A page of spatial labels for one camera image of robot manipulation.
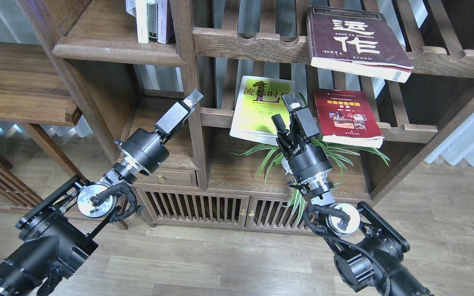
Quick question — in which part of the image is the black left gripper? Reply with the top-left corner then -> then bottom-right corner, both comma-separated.
116,89 -> 204,182

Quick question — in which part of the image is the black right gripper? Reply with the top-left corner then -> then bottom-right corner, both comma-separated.
272,92 -> 332,184

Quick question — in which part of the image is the yellow green book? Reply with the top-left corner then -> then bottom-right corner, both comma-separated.
229,76 -> 295,146

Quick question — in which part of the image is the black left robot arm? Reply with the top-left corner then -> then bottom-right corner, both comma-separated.
0,90 -> 203,296

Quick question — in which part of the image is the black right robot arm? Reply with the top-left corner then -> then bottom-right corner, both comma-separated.
272,94 -> 431,296

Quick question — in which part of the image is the red paperback book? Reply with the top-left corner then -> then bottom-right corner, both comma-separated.
314,89 -> 384,149

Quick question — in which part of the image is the green spider plant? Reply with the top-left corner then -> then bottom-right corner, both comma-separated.
232,91 -> 390,226

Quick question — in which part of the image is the lilac upright book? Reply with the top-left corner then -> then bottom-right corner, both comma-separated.
157,0 -> 174,44

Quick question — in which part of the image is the wooden bookshelf unit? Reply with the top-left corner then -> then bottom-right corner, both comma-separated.
18,0 -> 474,233

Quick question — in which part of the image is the dark grey upright book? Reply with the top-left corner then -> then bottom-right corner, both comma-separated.
147,0 -> 158,42

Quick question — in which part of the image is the dark maroon large book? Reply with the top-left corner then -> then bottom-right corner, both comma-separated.
307,6 -> 414,83

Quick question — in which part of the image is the white upright book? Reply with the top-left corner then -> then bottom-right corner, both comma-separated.
135,0 -> 149,44

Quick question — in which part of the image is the wooden side table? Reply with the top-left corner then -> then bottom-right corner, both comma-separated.
0,41 -> 130,230

